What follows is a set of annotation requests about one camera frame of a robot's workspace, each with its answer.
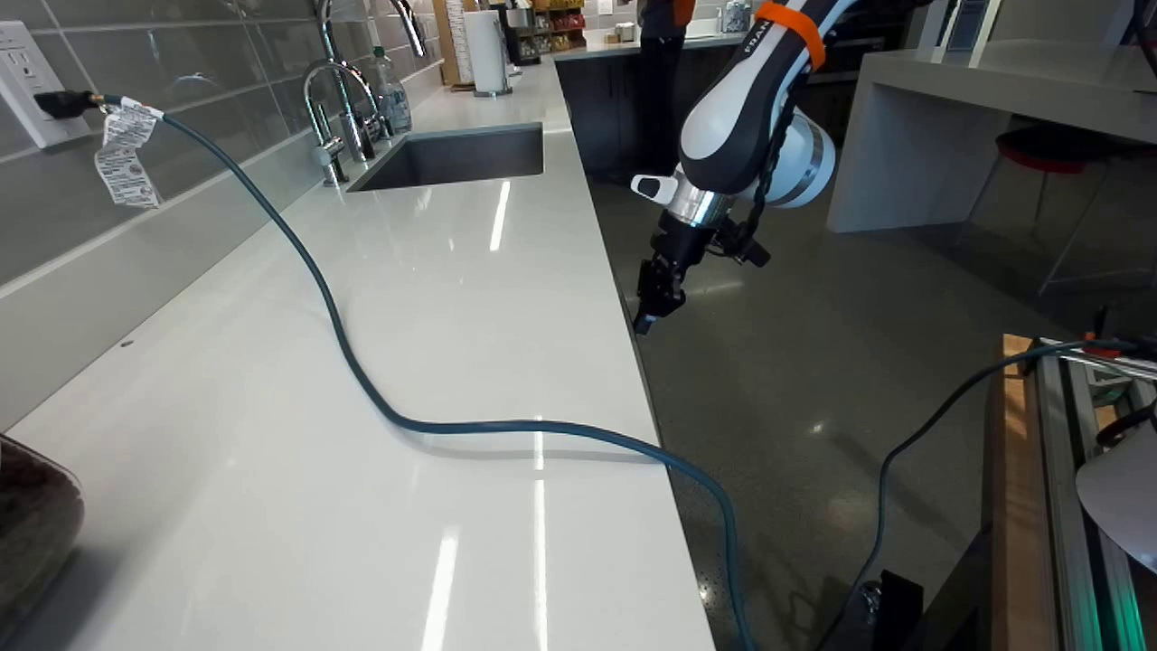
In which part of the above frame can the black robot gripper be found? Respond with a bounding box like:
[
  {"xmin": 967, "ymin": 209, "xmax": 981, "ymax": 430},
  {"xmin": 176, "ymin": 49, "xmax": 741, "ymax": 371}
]
[{"xmin": 629, "ymin": 214, "xmax": 717, "ymax": 338}]

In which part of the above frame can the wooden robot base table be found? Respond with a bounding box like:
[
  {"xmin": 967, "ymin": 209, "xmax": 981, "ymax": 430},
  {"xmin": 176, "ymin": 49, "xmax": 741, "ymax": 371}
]
[{"xmin": 986, "ymin": 335, "xmax": 1059, "ymax": 651}]

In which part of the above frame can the undermount kitchen sink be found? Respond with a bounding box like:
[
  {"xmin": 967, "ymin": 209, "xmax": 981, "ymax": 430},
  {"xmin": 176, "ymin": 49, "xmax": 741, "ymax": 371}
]
[{"xmin": 353, "ymin": 124, "xmax": 542, "ymax": 192}]

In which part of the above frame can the white kitchen island counter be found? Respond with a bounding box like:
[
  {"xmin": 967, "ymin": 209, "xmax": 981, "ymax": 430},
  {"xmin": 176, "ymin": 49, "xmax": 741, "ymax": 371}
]
[{"xmin": 826, "ymin": 49, "xmax": 1157, "ymax": 233}]

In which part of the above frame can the white paper towel roll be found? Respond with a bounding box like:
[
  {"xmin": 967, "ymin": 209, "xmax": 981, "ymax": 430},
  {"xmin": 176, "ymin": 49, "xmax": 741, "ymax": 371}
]
[{"xmin": 463, "ymin": 11, "xmax": 510, "ymax": 97}]

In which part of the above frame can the tall chrome kitchen faucet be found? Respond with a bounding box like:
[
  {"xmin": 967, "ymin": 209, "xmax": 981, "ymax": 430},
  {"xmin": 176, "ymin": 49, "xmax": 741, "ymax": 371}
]
[{"xmin": 301, "ymin": 0, "xmax": 425, "ymax": 165}]

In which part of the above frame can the small chrome tap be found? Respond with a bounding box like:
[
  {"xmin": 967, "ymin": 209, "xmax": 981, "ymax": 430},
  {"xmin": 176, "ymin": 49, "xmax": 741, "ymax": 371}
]
[{"xmin": 301, "ymin": 74, "xmax": 356, "ymax": 189}]

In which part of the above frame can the red round stool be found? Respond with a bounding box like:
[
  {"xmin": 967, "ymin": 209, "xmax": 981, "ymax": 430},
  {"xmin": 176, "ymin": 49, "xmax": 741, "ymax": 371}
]
[{"xmin": 996, "ymin": 128, "xmax": 1100, "ymax": 174}]

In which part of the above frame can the black round speaker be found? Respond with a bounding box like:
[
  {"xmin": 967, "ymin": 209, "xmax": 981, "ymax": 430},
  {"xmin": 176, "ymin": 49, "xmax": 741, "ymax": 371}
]
[{"xmin": 0, "ymin": 433, "xmax": 82, "ymax": 637}]

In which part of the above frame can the dark green power cable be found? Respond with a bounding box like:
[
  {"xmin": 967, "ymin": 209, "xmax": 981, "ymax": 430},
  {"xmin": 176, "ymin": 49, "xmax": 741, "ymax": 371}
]
[{"xmin": 31, "ymin": 87, "xmax": 1157, "ymax": 651}]

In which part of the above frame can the white cable tag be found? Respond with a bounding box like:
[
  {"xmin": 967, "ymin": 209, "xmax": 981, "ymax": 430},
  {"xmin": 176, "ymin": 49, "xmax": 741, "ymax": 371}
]
[{"xmin": 93, "ymin": 97, "xmax": 161, "ymax": 209}]

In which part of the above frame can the white wall outlet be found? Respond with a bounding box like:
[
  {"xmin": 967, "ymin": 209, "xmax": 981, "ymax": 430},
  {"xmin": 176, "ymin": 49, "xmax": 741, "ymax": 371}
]
[{"xmin": 0, "ymin": 21, "xmax": 91, "ymax": 150}]

